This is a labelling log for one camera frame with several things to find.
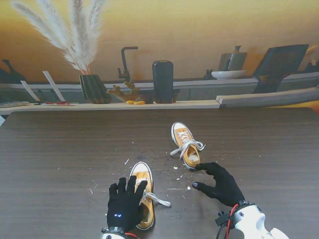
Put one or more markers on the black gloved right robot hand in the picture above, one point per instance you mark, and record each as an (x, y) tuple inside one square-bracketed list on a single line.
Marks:
[(224, 186)]

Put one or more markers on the pale pampas grass plumes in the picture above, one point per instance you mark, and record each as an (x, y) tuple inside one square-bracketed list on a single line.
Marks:
[(79, 49)]

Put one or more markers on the short white slanted strip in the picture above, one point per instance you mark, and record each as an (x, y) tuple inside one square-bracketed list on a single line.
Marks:
[(30, 90)]

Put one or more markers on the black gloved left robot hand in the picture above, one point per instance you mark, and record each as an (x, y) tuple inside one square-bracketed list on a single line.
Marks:
[(124, 206)]

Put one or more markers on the tall black cylindrical container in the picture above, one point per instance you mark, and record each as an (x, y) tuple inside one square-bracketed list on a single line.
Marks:
[(163, 82)]

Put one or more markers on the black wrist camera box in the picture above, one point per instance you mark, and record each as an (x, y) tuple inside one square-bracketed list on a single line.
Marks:
[(221, 219)]

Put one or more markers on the small yellow lemon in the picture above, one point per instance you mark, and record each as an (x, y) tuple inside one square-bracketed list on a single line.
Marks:
[(129, 102), (139, 102)]

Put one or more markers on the black kitchen faucet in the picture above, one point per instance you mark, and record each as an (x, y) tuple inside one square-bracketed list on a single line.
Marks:
[(123, 64)]

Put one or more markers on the white shallow bowl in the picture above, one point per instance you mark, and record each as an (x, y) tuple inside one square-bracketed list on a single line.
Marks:
[(228, 74)]

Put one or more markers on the yellow canvas sneaker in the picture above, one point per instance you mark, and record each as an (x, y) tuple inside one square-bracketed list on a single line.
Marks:
[(193, 161), (147, 221)]

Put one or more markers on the dark tilted panel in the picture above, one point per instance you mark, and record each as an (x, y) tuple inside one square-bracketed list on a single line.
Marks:
[(281, 59)]

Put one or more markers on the dark ribbed vase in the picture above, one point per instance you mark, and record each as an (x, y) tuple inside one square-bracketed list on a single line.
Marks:
[(93, 88)]

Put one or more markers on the grey wooden plank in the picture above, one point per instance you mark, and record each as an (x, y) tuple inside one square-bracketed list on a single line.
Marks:
[(261, 98)]

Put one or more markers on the grey metal pitcher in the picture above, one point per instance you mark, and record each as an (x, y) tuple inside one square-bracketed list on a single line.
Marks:
[(236, 61)]

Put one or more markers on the long white slanted strip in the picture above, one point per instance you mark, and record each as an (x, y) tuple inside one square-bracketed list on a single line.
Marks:
[(53, 85)]

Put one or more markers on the metal grid rack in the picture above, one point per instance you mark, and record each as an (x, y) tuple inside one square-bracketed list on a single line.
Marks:
[(13, 104)]

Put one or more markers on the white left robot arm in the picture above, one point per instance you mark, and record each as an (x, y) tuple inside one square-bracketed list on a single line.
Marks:
[(117, 234)]

